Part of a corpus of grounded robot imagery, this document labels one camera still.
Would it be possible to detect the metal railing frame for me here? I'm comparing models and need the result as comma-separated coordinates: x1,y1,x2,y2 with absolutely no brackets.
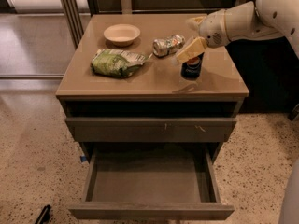
55,0,260,49

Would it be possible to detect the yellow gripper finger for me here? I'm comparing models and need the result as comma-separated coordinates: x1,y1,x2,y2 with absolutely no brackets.
176,37,207,63
186,16,206,32

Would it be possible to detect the grey drawer cabinet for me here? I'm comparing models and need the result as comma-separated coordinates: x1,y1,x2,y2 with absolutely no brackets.
56,14,249,158

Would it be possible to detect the black object on floor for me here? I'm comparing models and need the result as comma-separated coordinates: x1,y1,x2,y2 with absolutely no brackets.
35,205,51,224

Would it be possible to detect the grey open middle drawer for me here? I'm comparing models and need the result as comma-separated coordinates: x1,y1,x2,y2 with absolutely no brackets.
69,144,234,220

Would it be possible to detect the green chip bag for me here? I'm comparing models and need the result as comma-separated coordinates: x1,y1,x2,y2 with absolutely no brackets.
91,49,150,78

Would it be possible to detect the beige paper bowl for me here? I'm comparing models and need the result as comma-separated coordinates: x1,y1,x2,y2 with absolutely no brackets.
104,24,140,47

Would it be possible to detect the blue Pepsi can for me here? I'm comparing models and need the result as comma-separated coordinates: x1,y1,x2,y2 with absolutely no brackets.
180,54,203,80

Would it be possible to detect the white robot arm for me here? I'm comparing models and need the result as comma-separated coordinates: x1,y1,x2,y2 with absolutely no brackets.
176,0,299,63

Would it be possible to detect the blue tape piece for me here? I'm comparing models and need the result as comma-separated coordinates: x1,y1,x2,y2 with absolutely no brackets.
80,156,87,162

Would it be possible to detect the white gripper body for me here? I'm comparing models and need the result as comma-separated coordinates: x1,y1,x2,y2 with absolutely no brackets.
199,9,230,48

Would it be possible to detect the grey top drawer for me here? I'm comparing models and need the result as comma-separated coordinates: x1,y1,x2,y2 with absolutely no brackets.
65,117,236,143

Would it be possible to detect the crushed silver can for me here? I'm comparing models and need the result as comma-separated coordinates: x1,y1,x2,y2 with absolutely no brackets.
152,35,185,57

